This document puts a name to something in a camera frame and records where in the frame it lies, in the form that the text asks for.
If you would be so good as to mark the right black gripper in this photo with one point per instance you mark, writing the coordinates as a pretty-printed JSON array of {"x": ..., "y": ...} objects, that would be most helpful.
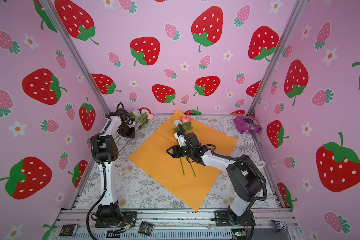
[{"x": 175, "y": 149}]

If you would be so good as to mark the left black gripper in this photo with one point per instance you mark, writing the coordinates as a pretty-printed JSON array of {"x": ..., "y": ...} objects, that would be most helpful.
[{"x": 131, "y": 134}]

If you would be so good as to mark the light pink fake rose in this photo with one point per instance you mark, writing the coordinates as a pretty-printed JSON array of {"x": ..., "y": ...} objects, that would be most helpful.
[{"x": 145, "y": 120}]

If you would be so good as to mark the orange wrapping paper sheet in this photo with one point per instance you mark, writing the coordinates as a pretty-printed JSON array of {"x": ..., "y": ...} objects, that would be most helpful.
[{"x": 156, "y": 180}]

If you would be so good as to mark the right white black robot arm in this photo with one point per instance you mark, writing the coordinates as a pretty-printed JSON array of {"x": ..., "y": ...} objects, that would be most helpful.
[{"x": 246, "y": 178}]

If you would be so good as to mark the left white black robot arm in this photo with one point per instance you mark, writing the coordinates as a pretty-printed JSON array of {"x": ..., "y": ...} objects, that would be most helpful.
[{"x": 105, "y": 153}]

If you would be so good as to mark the white rose at back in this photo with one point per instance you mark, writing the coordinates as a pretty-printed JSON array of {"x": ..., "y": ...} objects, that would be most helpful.
[{"x": 135, "y": 114}]

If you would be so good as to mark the purple snack packet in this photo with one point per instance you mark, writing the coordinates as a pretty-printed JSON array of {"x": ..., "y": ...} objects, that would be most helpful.
[{"x": 247, "y": 125}]

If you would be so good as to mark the black tag middle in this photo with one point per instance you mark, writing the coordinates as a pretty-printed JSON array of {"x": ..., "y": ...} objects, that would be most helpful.
[{"x": 146, "y": 228}]

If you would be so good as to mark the black tag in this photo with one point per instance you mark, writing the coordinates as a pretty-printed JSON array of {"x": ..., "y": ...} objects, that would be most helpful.
[
  {"x": 68, "y": 230},
  {"x": 146, "y": 228}
]

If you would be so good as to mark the white ribbon strip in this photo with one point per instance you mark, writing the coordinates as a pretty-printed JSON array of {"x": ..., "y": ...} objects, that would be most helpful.
[{"x": 260, "y": 164}]

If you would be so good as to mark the black tag left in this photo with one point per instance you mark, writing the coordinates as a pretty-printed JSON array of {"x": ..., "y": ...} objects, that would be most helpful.
[{"x": 68, "y": 230}]

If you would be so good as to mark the aluminium front rail frame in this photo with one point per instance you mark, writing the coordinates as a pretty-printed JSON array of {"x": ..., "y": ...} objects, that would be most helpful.
[{"x": 181, "y": 224}]

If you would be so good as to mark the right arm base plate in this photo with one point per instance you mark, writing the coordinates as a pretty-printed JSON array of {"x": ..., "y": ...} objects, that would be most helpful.
[{"x": 230, "y": 219}]

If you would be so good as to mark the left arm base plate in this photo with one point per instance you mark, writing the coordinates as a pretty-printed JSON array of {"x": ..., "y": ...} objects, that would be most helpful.
[{"x": 127, "y": 219}]

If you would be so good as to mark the left aluminium corner post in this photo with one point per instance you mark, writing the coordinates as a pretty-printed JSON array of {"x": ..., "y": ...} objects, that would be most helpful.
[{"x": 67, "y": 40}]

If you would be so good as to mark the aluminium corner post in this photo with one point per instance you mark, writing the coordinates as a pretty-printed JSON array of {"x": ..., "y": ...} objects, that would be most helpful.
[
  {"x": 67, "y": 40},
  {"x": 284, "y": 39}
]

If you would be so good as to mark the right aluminium corner post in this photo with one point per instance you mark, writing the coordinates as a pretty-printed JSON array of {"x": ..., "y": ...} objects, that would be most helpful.
[{"x": 284, "y": 39}]

